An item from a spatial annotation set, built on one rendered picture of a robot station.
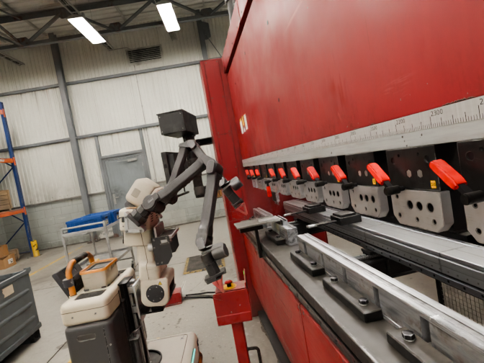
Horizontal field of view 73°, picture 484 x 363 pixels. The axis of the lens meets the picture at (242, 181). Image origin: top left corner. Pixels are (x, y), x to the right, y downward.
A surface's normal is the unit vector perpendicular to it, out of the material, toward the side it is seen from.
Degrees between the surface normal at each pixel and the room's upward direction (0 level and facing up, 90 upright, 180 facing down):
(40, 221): 90
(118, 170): 90
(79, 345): 90
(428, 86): 90
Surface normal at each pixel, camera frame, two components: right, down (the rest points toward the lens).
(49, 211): 0.04, 0.04
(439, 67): -0.97, 0.18
